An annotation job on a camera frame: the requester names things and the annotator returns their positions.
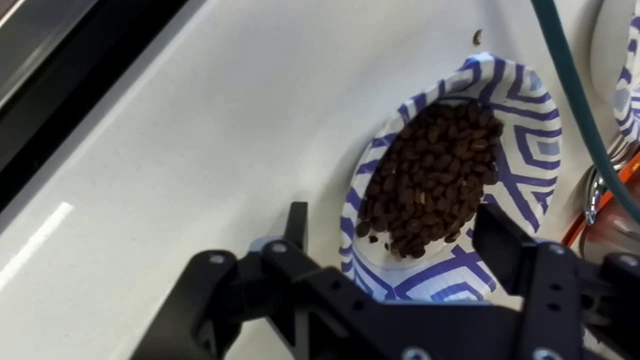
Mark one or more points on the stray coffee bean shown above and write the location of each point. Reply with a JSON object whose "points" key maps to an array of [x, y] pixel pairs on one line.
{"points": [[477, 37]]}

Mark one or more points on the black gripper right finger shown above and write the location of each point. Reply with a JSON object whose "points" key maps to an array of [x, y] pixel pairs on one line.
{"points": [[547, 292]]}

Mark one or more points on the paper bowl with blue pattern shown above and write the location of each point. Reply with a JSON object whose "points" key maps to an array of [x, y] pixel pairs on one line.
{"points": [[630, 100], [526, 132]]}

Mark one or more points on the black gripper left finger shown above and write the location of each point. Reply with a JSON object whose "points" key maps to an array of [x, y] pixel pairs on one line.
{"points": [[221, 292]]}

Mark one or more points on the orange red item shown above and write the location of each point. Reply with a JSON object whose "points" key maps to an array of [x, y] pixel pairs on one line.
{"points": [[602, 201]]}

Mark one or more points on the pile of coffee beans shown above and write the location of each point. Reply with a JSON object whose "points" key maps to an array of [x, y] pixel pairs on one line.
{"points": [[432, 177]]}

